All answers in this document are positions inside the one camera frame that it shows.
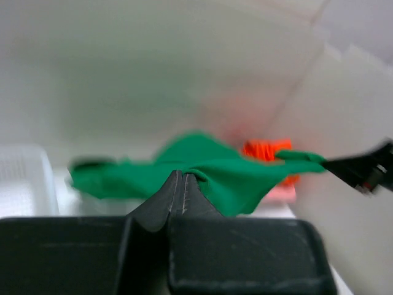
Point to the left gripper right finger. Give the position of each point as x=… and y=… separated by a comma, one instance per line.
x=190, y=202

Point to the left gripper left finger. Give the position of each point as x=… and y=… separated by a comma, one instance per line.
x=152, y=214

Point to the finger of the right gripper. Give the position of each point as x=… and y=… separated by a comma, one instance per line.
x=365, y=172

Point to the green t shirt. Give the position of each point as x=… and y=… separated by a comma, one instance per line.
x=234, y=183

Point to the pink folded t shirt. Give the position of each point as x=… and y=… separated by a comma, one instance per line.
x=281, y=194

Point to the orange folded t shirt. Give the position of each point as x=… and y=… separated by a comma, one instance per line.
x=265, y=150

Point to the white plastic basket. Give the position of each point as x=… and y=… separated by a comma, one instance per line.
x=27, y=182

